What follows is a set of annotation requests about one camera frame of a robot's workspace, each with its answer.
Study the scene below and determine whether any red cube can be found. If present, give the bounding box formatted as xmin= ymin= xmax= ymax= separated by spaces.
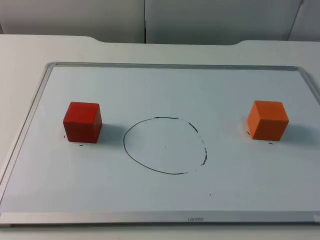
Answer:
xmin=62 ymin=101 xmax=103 ymax=144

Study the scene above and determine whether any orange cube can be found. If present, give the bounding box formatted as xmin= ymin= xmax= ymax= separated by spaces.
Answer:
xmin=246 ymin=100 xmax=290 ymax=141

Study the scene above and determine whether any grey-framed whiteboard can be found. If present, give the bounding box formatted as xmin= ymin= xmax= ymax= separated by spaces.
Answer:
xmin=0 ymin=61 xmax=320 ymax=228

